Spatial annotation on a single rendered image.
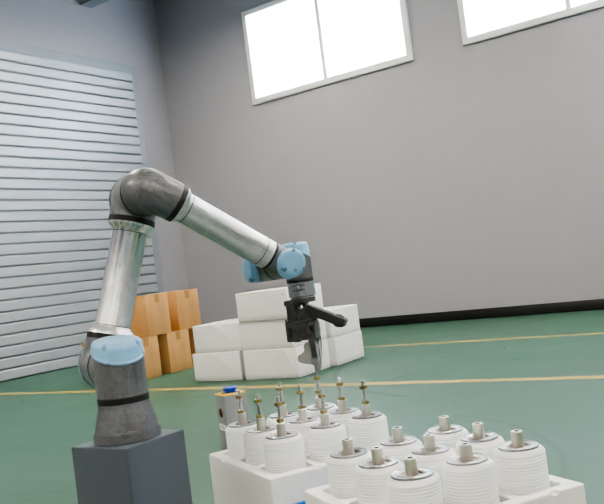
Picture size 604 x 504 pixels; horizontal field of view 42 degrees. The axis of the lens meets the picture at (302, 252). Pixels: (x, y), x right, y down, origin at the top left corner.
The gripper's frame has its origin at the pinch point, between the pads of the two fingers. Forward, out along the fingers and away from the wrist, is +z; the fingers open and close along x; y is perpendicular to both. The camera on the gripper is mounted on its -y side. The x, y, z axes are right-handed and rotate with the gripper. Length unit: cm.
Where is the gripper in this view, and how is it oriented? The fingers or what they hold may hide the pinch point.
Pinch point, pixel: (319, 368)
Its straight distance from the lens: 220.6
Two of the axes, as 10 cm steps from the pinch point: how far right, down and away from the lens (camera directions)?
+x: -2.3, 0.2, -9.7
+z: 1.4, 9.9, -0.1
